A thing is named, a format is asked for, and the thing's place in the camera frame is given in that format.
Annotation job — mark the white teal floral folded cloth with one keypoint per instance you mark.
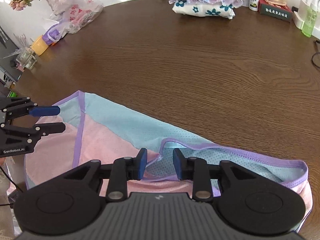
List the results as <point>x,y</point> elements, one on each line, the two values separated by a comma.
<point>204,9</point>

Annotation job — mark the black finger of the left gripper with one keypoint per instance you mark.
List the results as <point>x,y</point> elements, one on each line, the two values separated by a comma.
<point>40,129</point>
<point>40,111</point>

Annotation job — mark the purple tissue pack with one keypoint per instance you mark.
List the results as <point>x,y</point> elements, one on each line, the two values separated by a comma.
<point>54,34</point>

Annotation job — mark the clear glass cup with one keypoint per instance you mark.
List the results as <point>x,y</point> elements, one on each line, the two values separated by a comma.
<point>26,58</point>

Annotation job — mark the green spray bottle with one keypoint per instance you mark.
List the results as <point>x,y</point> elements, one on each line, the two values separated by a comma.
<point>310,17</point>

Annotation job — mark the green flat object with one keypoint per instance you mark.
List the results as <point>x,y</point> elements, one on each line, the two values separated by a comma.
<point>12,95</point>

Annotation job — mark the black text box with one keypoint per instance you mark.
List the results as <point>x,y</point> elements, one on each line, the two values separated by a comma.
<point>276,11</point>

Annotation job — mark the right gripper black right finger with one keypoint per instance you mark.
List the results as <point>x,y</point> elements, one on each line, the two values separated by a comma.
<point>196,170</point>

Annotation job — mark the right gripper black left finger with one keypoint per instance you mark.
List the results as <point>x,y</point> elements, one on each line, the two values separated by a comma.
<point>121,171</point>

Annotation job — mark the yellow cup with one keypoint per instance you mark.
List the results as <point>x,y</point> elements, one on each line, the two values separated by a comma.
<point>39,46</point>

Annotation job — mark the clear plastic bag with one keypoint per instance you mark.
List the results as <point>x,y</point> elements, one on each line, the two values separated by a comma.
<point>80,14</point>

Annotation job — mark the pink blue mesh vest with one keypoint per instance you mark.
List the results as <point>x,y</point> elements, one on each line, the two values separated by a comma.
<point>254,196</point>

